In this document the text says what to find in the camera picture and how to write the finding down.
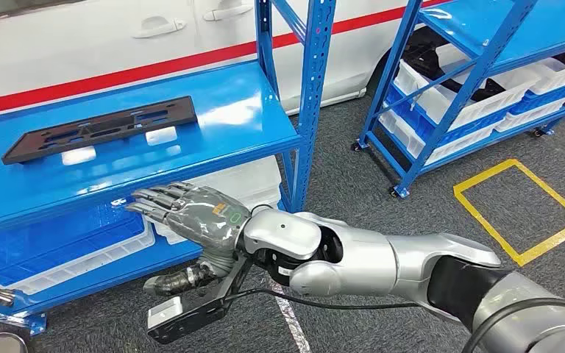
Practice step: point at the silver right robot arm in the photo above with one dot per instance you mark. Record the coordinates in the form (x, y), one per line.
(360, 253)

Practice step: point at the white car with red stripe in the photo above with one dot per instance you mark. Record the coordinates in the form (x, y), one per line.
(92, 48)

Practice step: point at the yellow floor tape square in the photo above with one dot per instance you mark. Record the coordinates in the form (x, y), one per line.
(550, 251)

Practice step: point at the shiny clear floor tape strip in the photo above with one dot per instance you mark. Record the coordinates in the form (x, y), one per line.
(292, 321)

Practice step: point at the blue metal shelf rack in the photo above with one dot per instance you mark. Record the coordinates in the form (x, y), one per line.
(117, 185)
(506, 24)

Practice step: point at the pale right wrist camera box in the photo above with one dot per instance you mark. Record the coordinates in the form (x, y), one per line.
(185, 316)

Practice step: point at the black shelf caster wheel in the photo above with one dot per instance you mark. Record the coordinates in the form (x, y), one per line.
(538, 132)
(395, 193)
(356, 146)

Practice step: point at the black plastic licence plate bracket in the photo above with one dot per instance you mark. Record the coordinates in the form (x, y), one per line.
(97, 129)

